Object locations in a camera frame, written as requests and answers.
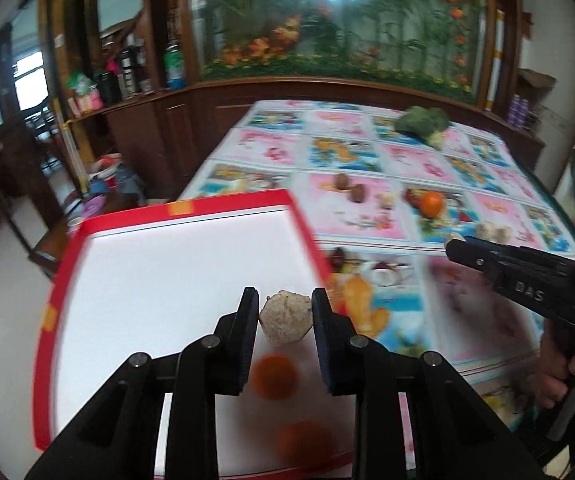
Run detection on right hand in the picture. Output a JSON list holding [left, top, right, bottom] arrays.
[[535, 320, 575, 408]]

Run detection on colourful fruit print tablecloth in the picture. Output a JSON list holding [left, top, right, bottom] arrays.
[[184, 100, 575, 429]]

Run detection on brown longan left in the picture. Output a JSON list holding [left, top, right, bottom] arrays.
[[334, 174, 351, 191]]

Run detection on purple spray bottles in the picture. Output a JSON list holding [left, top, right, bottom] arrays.
[[507, 94, 529, 130]]

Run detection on black thermos flask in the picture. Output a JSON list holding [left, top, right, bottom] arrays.
[[118, 49, 138, 98]]

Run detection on red date left of mandarin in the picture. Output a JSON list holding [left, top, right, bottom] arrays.
[[405, 188, 420, 209]]

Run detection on dark red date near box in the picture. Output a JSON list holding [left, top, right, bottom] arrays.
[[327, 247, 347, 273]]

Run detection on beige walnut near gripper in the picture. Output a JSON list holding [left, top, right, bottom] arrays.
[[258, 289, 313, 347]]

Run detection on orange mandarin on table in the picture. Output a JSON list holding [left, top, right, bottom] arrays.
[[417, 191, 444, 219]]

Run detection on brown longan right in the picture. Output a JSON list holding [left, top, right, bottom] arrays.
[[348, 183, 368, 204]]

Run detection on brown longan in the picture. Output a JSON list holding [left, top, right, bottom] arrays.
[[334, 174, 351, 191], [348, 183, 368, 204]]

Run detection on green label water bottle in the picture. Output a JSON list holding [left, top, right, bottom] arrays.
[[164, 40, 186, 90]]

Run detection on red white shallow box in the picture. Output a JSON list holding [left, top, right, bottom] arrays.
[[33, 190, 353, 479]]

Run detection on orange mandarin in box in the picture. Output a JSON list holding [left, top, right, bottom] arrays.
[[250, 353, 299, 401], [277, 420, 337, 468]]

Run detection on beige walnut piece centre left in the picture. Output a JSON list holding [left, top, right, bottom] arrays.
[[379, 192, 395, 210]]

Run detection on green leafy vegetable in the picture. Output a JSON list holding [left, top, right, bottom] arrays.
[[395, 106, 450, 151]]

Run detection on floral glass partition screen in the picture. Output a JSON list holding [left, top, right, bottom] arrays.
[[189, 0, 493, 104]]

